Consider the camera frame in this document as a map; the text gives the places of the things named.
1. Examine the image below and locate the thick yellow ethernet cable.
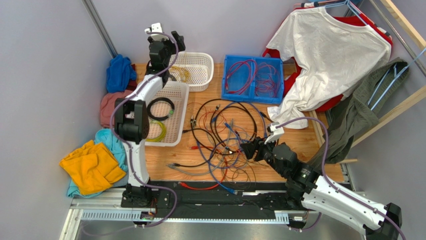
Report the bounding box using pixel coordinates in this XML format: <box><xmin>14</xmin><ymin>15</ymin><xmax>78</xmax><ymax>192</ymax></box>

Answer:
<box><xmin>169</xmin><ymin>65</ymin><xmax>191</xmax><ymax>83</ymax></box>

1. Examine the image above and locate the thin dark red wire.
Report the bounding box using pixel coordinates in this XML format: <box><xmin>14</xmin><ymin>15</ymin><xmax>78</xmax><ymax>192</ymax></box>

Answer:
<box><xmin>254</xmin><ymin>61</ymin><xmax>282</xmax><ymax>99</ymax></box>

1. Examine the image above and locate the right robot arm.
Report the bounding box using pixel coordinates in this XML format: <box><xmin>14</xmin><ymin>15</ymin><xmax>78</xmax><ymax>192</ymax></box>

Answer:
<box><xmin>240</xmin><ymin>137</ymin><xmax>402</xmax><ymax>240</ymax></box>

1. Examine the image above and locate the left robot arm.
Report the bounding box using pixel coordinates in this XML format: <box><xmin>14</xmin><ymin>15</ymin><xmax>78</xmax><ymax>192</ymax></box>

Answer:
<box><xmin>111</xmin><ymin>27</ymin><xmax>186</xmax><ymax>208</ymax></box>

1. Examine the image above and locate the white oval basket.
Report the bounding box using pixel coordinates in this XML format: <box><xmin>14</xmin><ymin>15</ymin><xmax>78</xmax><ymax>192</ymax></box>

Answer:
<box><xmin>169</xmin><ymin>51</ymin><xmax>215</xmax><ymax>92</ymax></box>

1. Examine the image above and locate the white rectangular basket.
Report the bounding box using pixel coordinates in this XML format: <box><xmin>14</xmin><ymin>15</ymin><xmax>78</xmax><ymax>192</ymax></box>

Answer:
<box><xmin>121</xmin><ymin>79</ymin><xmax>191</xmax><ymax>148</ymax></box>

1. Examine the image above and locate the blue divided bin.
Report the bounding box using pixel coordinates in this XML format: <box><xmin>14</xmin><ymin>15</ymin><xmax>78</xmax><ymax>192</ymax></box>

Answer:
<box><xmin>221</xmin><ymin>55</ymin><xmax>285</xmax><ymax>105</ymax></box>

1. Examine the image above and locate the blue cloth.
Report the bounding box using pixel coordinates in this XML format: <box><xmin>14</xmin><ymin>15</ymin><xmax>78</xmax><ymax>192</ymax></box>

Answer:
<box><xmin>106</xmin><ymin>54</ymin><xmax>138</xmax><ymax>93</ymax></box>

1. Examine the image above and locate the pink cloth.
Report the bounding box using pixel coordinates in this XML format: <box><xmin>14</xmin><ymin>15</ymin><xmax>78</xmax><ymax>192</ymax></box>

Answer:
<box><xmin>100</xmin><ymin>90</ymin><xmax>132</xmax><ymax>128</ymax></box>

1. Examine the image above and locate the olive green garment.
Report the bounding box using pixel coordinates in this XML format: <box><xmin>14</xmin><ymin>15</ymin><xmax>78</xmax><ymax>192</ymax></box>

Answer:
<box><xmin>308</xmin><ymin>58</ymin><xmax>410</xmax><ymax>169</ymax></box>

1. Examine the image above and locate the white t-shirt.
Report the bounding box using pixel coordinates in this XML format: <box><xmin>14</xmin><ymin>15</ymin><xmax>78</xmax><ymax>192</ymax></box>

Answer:
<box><xmin>266</xmin><ymin>6</ymin><xmax>392</xmax><ymax>130</ymax></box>

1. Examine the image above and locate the cyan cloth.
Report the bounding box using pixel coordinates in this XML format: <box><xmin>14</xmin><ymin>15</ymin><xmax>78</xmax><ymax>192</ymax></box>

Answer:
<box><xmin>66</xmin><ymin>128</ymin><xmax>129</xmax><ymax>198</ymax></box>

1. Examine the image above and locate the yellow cloth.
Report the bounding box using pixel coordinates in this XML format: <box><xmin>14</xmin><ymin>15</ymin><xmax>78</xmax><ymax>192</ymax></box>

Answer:
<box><xmin>59</xmin><ymin>140</ymin><xmax>127</xmax><ymax>196</ymax></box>

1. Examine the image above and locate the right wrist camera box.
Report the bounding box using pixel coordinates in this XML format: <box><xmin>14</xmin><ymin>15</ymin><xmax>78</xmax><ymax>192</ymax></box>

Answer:
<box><xmin>264</xmin><ymin>122</ymin><xmax>285</xmax><ymax>145</ymax></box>

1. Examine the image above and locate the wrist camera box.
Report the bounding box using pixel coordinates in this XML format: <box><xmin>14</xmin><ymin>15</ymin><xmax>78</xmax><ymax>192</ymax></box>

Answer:
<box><xmin>144</xmin><ymin>22</ymin><xmax>164</xmax><ymax>35</ymax></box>
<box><xmin>264</xmin><ymin>122</ymin><xmax>285</xmax><ymax>145</ymax></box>

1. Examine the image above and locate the thin blue wire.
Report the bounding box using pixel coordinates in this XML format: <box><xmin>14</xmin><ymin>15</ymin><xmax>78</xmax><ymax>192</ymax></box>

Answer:
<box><xmin>222</xmin><ymin>121</ymin><xmax>257</xmax><ymax>164</ymax></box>

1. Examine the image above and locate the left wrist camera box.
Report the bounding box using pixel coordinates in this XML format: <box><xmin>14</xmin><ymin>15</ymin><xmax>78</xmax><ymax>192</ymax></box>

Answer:
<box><xmin>144</xmin><ymin>22</ymin><xmax>164</xmax><ymax>35</ymax></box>

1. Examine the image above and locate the thin brown wire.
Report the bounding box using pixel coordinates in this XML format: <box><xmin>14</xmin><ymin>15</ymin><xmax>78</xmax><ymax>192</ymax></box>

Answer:
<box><xmin>206</xmin><ymin>133</ymin><xmax>267</xmax><ymax>184</ymax></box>

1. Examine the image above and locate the grey ethernet cable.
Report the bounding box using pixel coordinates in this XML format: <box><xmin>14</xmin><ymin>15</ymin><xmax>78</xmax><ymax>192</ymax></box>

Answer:
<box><xmin>166</xmin><ymin>119</ymin><xmax>247</xmax><ymax>177</ymax></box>

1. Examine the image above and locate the thick black cable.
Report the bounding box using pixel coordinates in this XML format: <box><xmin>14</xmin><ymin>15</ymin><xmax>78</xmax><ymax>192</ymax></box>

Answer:
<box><xmin>173</xmin><ymin>98</ymin><xmax>274</xmax><ymax>168</ymax></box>

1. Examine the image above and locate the thick red ethernet cable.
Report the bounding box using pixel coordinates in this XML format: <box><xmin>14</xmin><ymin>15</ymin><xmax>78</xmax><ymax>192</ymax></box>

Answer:
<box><xmin>176</xmin><ymin>145</ymin><xmax>234</xmax><ymax>191</ymax></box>

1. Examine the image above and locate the thick blue ethernet cable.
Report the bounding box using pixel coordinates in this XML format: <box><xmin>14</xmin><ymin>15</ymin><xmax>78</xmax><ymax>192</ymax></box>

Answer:
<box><xmin>196</xmin><ymin>101</ymin><xmax>269</xmax><ymax>196</ymax></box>

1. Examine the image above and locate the black coiled cable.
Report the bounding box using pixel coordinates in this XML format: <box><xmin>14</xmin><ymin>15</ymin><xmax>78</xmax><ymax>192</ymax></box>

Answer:
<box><xmin>146</xmin><ymin>97</ymin><xmax>176</xmax><ymax>122</ymax></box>

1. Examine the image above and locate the yellow green coiled cable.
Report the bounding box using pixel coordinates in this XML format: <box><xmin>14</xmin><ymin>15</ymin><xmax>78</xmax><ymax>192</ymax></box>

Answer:
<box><xmin>146</xmin><ymin>120</ymin><xmax>168</xmax><ymax>143</ymax></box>

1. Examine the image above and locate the wooden clothes rack frame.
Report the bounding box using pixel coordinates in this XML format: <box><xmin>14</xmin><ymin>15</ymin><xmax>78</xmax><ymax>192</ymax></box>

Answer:
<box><xmin>292</xmin><ymin>0</ymin><xmax>426</xmax><ymax>164</ymax></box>

